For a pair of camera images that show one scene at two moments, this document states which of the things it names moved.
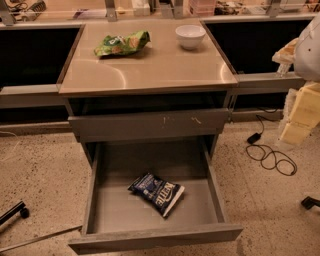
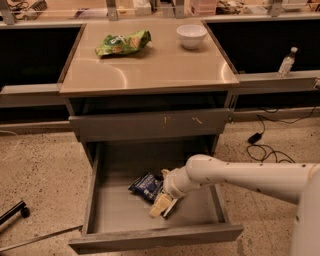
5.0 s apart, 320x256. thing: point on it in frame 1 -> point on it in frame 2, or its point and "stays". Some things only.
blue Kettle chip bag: x=157 y=195 stays
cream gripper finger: x=287 y=53 -> x=177 y=183
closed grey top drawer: x=149 y=124 stays
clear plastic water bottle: x=283 y=68 stays
